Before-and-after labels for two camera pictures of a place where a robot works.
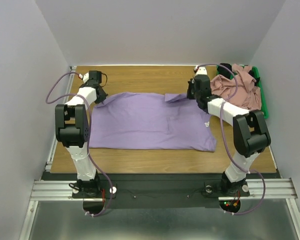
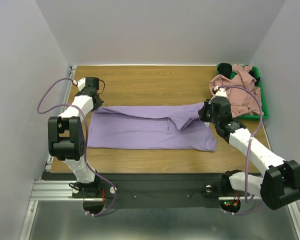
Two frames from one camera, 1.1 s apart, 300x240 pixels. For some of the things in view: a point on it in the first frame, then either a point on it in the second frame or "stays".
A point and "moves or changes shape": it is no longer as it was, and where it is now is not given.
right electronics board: (231, 206) stays
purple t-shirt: (151, 120) moves or changes shape
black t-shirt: (223, 71) stays
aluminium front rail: (262, 188) stays
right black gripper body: (190, 90) → (205, 112)
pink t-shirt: (240, 91) stays
